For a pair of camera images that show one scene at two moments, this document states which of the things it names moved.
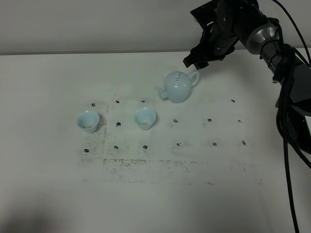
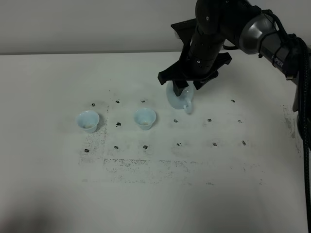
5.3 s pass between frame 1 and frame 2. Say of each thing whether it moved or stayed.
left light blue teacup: stayed
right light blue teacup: stayed
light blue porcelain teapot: moved
